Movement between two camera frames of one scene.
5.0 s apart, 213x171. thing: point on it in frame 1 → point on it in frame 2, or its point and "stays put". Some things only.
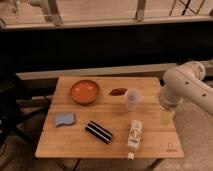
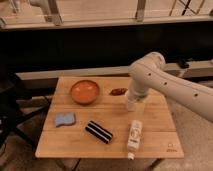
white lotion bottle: [135, 136] stays put
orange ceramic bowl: [84, 92] stays put
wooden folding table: [101, 117] stays put
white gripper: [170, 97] → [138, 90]
